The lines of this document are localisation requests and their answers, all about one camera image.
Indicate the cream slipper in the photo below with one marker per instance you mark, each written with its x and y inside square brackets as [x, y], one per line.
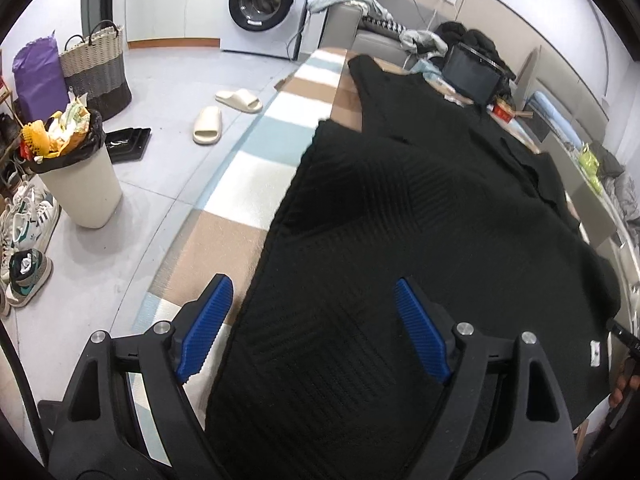
[207, 127]
[240, 100]

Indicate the black white striped cloth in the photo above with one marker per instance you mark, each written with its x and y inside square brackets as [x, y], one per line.
[382, 26]

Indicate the red box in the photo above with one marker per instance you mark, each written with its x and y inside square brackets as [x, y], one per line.
[504, 110]

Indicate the yellow-green packet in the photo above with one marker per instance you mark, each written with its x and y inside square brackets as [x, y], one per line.
[589, 165]

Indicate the black jacket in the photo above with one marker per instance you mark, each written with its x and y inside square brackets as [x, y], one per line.
[480, 40]

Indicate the grey sofa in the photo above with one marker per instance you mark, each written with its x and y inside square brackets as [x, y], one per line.
[345, 25]

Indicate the person's right hand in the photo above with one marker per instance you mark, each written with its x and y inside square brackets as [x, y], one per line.
[622, 382]

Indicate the grey cloth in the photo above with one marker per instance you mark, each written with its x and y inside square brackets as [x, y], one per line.
[422, 42]

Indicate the checked blanket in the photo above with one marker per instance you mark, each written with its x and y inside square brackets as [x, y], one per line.
[260, 130]

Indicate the purple bag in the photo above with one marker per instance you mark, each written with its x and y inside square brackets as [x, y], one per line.
[37, 77]

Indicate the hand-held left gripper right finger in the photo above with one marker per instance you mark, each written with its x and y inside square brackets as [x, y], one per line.
[422, 325]

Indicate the cream trash bin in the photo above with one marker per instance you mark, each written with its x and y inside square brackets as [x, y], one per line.
[85, 185]

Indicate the black tablet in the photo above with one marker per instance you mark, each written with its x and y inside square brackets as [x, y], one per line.
[470, 75]

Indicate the woven laundry basket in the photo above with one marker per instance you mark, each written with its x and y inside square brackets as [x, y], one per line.
[95, 70]

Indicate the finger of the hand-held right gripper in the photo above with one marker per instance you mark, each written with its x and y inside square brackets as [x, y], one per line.
[624, 337]

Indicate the grey bed frame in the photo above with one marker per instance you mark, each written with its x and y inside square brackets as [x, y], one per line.
[592, 210]

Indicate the black tray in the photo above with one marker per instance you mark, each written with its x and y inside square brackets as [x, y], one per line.
[127, 145]

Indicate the white washing machine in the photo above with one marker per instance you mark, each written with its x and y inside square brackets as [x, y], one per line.
[280, 35]

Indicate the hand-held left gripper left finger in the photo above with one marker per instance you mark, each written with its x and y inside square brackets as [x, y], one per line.
[210, 320]

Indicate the black knit garment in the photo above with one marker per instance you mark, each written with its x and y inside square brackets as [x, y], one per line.
[400, 210]

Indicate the white green sneaker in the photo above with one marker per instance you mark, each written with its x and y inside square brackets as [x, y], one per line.
[30, 225]

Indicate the white floor cabinets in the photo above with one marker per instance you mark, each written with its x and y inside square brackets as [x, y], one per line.
[165, 5]

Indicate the dark teal sneaker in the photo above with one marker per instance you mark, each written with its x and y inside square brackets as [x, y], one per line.
[27, 277]

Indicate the folded light blue cloth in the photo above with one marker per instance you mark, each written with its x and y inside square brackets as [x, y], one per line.
[552, 117]

